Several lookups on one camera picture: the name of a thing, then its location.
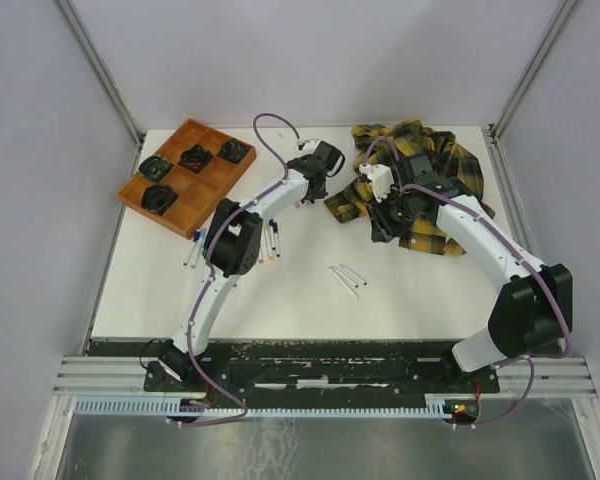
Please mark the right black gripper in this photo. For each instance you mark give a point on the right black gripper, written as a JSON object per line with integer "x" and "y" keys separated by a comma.
{"x": 383, "y": 230}

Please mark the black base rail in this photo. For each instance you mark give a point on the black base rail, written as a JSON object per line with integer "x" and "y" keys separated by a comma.
{"x": 319, "y": 374}

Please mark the yellow cap marker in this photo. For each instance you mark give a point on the yellow cap marker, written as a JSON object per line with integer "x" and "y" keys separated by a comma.
{"x": 269, "y": 241}

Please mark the white cable duct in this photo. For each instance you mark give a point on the white cable duct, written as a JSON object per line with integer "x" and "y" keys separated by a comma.
{"x": 175, "y": 407}

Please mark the pink cap white marker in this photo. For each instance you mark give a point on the pink cap white marker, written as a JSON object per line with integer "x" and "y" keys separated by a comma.
{"x": 343, "y": 283}

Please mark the black cap marker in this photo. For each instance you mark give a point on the black cap marker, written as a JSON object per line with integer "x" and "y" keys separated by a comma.
{"x": 277, "y": 245}
{"x": 353, "y": 275}

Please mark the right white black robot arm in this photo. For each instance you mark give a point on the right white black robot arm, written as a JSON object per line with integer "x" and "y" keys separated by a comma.
{"x": 533, "y": 309}

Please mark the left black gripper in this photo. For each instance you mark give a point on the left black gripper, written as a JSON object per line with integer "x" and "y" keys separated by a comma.
{"x": 315, "y": 196}

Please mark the orange compartment tray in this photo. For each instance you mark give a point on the orange compartment tray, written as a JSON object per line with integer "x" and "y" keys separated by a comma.
{"x": 180, "y": 185}

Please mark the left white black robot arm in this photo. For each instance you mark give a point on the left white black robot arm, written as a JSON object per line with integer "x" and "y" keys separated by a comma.
{"x": 232, "y": 248}

